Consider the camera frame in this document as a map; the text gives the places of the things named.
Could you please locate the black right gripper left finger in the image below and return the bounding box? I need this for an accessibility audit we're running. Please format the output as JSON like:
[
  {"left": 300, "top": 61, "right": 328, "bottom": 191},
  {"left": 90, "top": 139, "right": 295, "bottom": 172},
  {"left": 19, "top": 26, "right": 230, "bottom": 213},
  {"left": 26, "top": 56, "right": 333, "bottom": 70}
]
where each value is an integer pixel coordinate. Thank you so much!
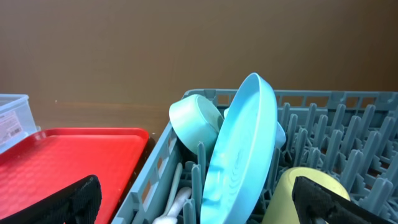
[{"left": 1, "top": 175, "right": 102, "bottom": 224}]

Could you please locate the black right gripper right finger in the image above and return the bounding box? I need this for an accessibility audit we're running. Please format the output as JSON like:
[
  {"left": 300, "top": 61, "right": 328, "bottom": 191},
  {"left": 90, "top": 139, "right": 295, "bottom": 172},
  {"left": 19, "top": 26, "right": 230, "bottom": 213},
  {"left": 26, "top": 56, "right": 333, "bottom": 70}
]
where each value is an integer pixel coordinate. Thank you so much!
[{"left": 292, "top": 176, "right": 390, "bottom": 224}]

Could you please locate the yellow cup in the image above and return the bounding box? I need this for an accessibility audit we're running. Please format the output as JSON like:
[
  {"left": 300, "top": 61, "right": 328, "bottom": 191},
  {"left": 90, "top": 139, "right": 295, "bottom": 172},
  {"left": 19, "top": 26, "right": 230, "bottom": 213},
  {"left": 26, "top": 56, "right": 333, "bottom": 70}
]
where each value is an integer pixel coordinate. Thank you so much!
[{"left": 262, "top": 167, "right": 351, "bottom": 224}]

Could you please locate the light blue plate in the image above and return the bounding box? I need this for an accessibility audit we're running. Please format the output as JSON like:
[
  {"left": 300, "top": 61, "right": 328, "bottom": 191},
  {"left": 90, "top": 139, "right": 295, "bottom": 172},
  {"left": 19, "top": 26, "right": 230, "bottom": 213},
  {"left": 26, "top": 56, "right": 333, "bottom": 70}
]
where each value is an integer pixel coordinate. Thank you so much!
[{"left": 200, "top": 73, "right": 277, "bottom": 224}]

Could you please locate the white plastic spoon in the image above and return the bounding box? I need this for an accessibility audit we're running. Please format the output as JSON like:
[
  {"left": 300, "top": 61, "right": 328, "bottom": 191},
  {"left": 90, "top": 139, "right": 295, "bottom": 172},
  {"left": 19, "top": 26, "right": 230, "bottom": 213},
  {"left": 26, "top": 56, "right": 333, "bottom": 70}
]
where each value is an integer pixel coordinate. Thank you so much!
[{"left": 152, "top": 187, "right": 192, "bottom": 224}]

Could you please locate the mint green bowl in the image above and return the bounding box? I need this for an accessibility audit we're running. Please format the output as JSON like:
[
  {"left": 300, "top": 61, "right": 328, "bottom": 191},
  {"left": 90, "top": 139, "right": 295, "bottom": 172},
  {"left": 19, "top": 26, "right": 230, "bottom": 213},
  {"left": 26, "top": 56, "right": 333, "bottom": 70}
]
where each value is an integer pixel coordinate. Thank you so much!
[{"left": 169, "top": 94, "right": 224, "bottom": 156}]

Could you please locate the white plastic fork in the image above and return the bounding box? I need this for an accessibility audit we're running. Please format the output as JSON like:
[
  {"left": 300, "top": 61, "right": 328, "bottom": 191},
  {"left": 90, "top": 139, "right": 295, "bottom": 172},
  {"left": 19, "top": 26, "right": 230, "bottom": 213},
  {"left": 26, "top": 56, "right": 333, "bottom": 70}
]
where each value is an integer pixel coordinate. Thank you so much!
[{"left": 162, "top": 163, "right": 183, "bottom": 216}]

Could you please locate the grey dishwasher rack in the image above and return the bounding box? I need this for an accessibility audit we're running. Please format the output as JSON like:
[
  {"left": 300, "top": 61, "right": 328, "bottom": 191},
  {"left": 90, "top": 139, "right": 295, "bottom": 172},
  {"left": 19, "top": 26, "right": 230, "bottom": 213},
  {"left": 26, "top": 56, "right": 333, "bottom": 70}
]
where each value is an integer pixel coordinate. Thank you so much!
[{"left": 113, "top": 90, "right": 397, "bottom": 224}]

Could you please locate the clear plastic waste bin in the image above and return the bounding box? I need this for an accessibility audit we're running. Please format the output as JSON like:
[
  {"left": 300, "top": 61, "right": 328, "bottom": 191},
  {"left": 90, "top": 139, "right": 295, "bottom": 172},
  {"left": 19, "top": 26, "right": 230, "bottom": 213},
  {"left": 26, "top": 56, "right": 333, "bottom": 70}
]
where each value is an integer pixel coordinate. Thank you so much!
[{"left": 0, "top": 94, "right": 40, "bottom": 153}]

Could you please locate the red serving tray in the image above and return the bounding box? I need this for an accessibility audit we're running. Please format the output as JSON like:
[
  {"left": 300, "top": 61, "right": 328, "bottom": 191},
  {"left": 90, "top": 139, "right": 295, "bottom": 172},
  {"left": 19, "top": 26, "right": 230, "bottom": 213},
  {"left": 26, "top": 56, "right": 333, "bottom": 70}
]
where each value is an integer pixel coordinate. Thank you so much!
[{"left": 1, "top": 128, "right": 150, "bottom": 223}]

